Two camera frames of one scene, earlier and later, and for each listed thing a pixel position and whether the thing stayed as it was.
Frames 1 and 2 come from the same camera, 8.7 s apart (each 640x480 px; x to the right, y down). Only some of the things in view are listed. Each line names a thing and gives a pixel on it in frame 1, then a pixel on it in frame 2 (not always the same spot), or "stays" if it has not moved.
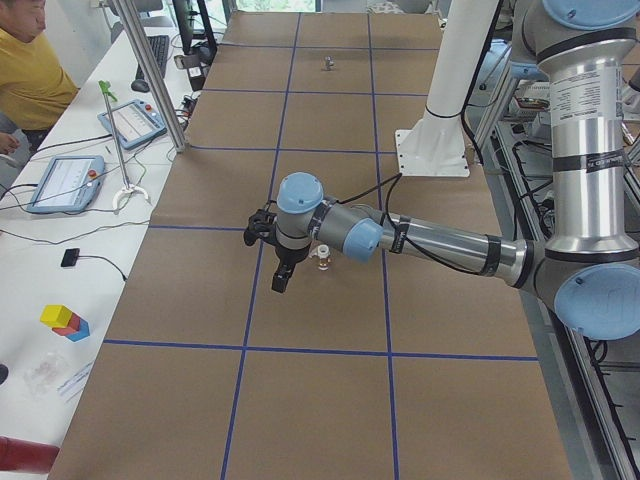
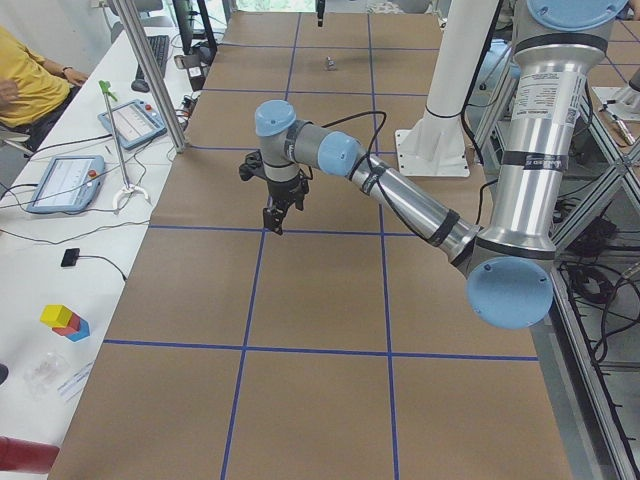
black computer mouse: (140, 85) stays
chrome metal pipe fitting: (330, 63) stays
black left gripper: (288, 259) to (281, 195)
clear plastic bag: (43, 375) stays
